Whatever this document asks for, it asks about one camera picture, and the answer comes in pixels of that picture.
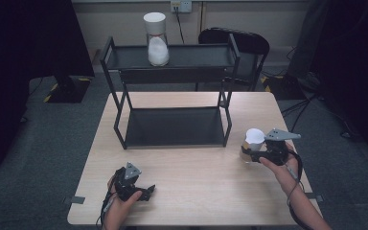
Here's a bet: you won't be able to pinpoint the black curtain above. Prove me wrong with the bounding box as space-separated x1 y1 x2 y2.
0 0 96 176
310 0 368 167

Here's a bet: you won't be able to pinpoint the right hand-held gripper cable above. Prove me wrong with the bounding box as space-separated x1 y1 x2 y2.
286 149 314 230

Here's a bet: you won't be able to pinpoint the black metal shelf rack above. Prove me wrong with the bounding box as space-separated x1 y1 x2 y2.
100 33 242 150

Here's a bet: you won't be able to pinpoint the hand-held gripper cable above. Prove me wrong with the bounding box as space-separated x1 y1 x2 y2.
286 149 314 230
95 191 117 230

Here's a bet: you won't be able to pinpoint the black floor cables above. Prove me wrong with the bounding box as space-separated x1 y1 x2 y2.
280 91 362 140

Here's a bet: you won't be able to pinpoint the person's right hand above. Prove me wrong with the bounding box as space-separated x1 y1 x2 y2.
259 142 300 196

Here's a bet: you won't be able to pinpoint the black wall socket cable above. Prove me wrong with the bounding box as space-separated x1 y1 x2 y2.
173 9 186 45

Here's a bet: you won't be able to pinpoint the grey tape piece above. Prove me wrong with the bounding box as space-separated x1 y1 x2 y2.
61 195 86 206
305 192 325 203

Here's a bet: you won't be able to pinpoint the left hand-held gripper cable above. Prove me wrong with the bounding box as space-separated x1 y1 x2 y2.
95 191 117 230

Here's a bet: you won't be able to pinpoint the black chair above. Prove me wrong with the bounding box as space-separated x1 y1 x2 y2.
195 27 271 93

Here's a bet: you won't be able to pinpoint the dark grey cloth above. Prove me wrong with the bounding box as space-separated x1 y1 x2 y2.
286 0 334 81

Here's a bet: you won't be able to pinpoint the black stand base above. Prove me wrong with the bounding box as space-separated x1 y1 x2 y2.
260 75 308 101
42 76 92 104

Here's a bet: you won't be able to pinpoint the white powder jar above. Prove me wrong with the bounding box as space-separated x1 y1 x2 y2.
143 11 171 67

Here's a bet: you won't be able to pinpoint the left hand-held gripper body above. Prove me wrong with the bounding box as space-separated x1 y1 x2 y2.
113 162 143 202

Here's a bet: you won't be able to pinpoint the white wall socket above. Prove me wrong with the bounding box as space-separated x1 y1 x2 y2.
170 0 194 14

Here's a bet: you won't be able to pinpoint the person's left hand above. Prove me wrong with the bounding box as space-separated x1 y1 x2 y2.
106 176 144 222

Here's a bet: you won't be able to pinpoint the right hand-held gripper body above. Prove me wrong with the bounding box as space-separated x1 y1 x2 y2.
262 127 302 167

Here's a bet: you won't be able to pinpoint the brown powder jar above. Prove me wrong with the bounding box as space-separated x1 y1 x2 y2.
239 127 266 165

